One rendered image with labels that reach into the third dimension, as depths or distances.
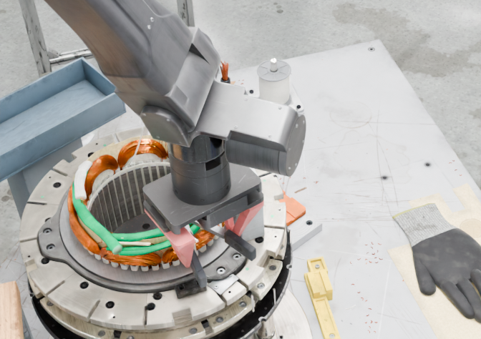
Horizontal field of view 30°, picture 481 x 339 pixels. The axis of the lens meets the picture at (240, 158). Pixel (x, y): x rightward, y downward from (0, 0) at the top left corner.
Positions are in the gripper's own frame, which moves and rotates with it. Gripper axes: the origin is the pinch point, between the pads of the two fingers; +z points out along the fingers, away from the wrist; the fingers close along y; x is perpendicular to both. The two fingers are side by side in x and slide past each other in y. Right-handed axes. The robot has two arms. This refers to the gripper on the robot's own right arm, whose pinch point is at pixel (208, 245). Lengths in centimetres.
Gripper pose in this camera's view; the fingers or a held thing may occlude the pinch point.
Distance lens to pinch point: 94.7
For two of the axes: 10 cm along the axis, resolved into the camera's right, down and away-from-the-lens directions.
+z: 0.4, 7.2, 6.9
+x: -5.6, -5.5, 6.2
